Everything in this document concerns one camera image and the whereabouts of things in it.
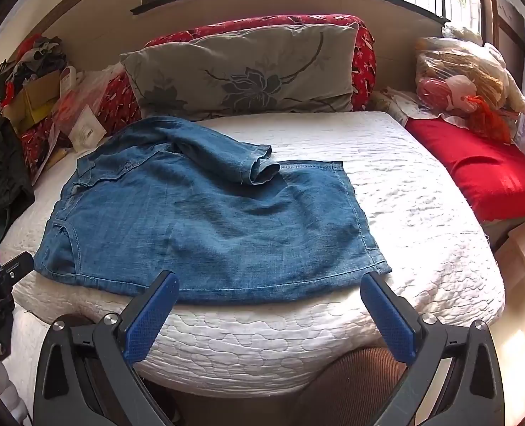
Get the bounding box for orange mesh bag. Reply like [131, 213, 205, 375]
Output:
[465, 94, 514, 143]

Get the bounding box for white paper packet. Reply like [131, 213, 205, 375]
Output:
[68, 105, 106, 148]

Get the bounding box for yellow cardboard box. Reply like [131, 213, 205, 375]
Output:
[3, 70, 62, 137]

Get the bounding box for white bottle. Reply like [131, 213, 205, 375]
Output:
[59, 65, 78, 99]

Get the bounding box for white quilted bed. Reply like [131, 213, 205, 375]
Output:
[0, 109, 507, 399]

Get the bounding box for pile of mixed clothes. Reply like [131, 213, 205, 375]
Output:
[0, 33, 69, 108]

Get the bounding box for white fluffy cloth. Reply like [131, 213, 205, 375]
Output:
[0, 333, 29, 426]

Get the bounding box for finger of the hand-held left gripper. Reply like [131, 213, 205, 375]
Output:
[0, 251, 35, 288]

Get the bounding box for clear plastic bag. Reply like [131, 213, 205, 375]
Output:
[51, 69, 113, 143]

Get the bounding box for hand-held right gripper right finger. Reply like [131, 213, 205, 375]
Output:
[360, 272, 505, 426]

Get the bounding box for grey floral pillow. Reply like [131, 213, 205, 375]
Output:
[120, 22, 361, 122]

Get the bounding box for blue denim pants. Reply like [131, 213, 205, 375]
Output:
[33, 115, 393, 308]

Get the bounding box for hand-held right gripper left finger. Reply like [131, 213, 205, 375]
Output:
[33, 270, 181, 426]

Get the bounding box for red floral bolster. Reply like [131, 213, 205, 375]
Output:
[21, 14, 377, 187]

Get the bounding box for dark green garment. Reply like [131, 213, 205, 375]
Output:
[0, 118, 35, 250]

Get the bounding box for person's brown corduroy leg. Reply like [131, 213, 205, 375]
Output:
[304, 345, 409, 426]

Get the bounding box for plain red pillow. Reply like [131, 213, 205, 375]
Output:
[405, 116, 525, 225]

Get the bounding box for white paper boxes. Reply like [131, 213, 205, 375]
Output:
[494, 219, 525, 272]

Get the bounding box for clear bag of toys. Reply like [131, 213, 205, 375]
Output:
[415, 37, 518, 117]

